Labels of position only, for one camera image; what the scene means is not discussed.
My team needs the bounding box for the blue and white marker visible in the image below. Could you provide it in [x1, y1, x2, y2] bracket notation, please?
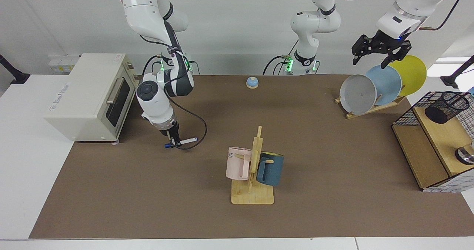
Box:
[165, 137, 198, 149]

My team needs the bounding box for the black mesh pen holder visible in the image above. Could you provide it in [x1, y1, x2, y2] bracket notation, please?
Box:
[424, 91, 471, 124]

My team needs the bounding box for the light blue plate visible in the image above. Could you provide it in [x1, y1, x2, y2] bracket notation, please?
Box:
[365, 64, 402, 106]

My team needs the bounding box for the yellow plate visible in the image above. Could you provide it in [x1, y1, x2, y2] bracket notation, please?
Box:
[388, 55, 427, 96]

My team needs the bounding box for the grey plate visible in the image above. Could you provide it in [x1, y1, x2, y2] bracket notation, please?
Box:
[340, 74, 377, 115]

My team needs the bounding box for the wooden plate rack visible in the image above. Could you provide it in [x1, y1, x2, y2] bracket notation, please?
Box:
[335, 85, 407, 119]

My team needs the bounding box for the pink mug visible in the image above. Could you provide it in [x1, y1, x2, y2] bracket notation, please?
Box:
[226, 147, 253, 181]

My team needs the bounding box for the pale toaster oven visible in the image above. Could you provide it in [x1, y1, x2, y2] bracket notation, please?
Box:
[44, 53, 140, 143]

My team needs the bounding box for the wooden cup stand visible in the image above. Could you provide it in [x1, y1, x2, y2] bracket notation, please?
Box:
[231, 126, 274, 205]

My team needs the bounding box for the teal mug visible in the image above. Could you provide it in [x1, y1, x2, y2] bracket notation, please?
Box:
[256, 152, 284, 187]

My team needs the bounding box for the brown table cloth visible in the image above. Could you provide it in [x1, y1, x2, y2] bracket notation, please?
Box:
[29, 75, 474, 239]

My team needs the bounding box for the black base cable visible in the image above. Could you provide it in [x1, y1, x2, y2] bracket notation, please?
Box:
[142, 55, 160, 75]
[263, 39, 298, 75]

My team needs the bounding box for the wire basket with wooden floor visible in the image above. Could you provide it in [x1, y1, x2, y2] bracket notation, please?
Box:
[391, 91, 474, 193]

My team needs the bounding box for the white wall socket strip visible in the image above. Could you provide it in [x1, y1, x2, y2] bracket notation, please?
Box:
[48, 54, 81, 74]

